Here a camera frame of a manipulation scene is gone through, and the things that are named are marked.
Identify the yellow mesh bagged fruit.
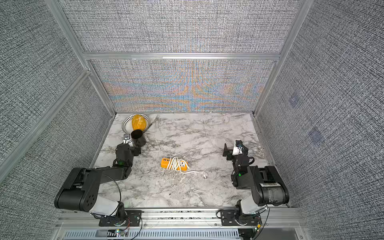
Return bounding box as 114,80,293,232
132,115,147,131

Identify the aluminium front rail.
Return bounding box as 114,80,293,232
54,207,308,230

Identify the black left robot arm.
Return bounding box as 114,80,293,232
54,144,141,227

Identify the orange power strip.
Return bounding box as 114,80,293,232
161,157,189,172

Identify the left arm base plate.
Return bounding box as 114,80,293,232
99,210,142,227

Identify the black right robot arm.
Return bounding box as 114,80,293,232
219,140,290,226

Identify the white patterned bowl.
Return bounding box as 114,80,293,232
122,114,151,134

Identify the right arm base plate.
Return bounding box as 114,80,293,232
216,209,262,227

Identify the white slotted cable duct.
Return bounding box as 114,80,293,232
63,229,240,240

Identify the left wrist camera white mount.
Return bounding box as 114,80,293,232
123,134,132,146

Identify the white power cord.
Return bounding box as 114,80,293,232
166,156,208,180

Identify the black cup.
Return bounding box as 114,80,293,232
131,130,147,148

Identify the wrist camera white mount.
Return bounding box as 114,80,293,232
123,134,132,146
232,140,249,156

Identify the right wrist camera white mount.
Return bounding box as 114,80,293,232
232,140,249,156

